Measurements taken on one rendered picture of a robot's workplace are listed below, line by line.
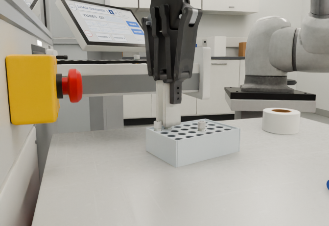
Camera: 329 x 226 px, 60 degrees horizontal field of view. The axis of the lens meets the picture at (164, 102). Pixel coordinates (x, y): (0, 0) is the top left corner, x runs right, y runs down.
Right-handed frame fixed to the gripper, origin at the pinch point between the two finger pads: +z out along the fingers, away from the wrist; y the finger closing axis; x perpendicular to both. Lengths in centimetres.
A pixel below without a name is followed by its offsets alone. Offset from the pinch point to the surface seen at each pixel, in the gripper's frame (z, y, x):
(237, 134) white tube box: 4.8, -6.9, -8.4
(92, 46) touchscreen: -11, 97, -21
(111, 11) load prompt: -32, 121, -41
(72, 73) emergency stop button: -5.4, -4.3, 15.8
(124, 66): -5.3, 14.2, 0.9
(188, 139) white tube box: 4.1, -6.9, 1.3
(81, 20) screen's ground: -24, 105, -19
